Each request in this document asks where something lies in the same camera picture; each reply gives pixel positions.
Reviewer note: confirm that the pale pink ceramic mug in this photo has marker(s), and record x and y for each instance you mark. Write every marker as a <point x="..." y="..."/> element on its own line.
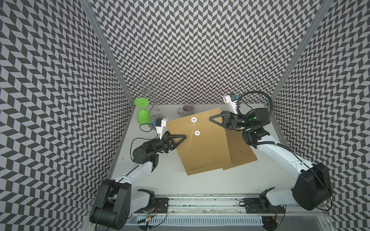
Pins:
<point x="186" y="110"/>

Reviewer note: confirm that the green plastic goblet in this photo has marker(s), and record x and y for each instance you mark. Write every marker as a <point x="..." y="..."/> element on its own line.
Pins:
<point x="143" y="115"/>

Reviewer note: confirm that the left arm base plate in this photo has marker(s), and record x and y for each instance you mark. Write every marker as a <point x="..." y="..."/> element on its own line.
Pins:
<point x="158" y="205"/>

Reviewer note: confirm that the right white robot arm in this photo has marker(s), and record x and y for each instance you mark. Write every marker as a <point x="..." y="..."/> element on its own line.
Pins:
<point x="312" y="184"/>

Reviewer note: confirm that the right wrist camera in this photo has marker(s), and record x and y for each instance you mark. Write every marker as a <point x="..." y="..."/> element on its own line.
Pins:
<point x="231" y="100"/>

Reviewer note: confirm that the metal wire cup rack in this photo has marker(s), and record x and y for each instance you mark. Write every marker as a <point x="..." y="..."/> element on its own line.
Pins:
<point x="147" y="90"/>

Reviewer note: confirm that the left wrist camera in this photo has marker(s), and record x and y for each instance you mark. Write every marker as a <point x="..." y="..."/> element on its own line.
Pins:
<point x="159" y="125"/>

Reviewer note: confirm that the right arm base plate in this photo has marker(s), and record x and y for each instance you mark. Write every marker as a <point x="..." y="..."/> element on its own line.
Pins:
<point x="261" y="206"/>

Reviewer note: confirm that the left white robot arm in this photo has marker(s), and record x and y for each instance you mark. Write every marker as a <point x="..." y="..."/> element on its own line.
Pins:
<point x="118" y="198"/>

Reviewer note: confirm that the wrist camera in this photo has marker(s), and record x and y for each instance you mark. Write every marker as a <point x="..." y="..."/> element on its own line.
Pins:
<point x="159" y="125"/>
<point x="231" y="100"/>

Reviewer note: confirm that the brown file bag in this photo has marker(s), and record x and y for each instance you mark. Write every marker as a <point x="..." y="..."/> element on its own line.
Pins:
<point x="240" y="152"/>
<point x="205" y="147"/>

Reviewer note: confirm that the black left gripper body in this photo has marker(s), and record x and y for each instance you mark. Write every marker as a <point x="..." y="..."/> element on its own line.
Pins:
<point x="157" y="145"/>

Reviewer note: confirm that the aluminium front rail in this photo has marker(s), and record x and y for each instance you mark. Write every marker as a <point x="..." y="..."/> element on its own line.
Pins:
<point x="226" y="204"/>

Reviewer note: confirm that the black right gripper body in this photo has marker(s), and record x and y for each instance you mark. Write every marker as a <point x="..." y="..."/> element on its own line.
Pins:
<point x="239" y="120"/>

